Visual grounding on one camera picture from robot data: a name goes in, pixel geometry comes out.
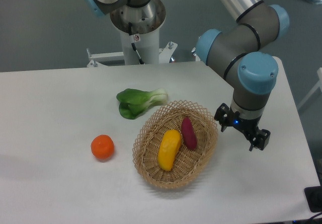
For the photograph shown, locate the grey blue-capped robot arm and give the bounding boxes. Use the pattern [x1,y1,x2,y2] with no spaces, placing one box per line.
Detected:
[86,0,289,150]

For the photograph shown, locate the green bok choy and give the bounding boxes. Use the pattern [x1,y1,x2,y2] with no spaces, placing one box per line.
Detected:
[116,88,168,120]

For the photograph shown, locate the orange tangerine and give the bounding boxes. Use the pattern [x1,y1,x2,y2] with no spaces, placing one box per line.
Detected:
[91,134,115,161]

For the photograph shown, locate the white frame at right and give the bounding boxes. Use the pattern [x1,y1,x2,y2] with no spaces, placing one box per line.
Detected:
[296,67,321,112]

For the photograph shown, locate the woven wicker basket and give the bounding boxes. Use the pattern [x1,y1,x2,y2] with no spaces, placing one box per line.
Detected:
[132,100,218,189]

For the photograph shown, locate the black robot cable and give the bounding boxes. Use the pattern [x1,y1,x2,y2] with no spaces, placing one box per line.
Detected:
[127,22,145,65]

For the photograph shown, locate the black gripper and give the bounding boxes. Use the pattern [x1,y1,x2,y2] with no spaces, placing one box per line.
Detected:
[214,103,271,151]

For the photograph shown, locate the purple sweet potato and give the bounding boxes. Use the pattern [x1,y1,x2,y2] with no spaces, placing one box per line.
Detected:
[181,117,197,150]

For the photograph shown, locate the yellow mango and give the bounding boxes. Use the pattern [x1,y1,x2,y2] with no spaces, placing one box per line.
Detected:
[157,129,182,171]

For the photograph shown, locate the black device at table edge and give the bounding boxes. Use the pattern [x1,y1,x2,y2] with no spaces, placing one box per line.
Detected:
[304,186,321,213]

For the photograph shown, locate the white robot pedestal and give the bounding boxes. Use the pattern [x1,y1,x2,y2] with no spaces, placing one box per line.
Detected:
[119,29,159,65]

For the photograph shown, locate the white metal mounting bracket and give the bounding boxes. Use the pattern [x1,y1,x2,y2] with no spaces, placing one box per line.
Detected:
[86,41,178,67]

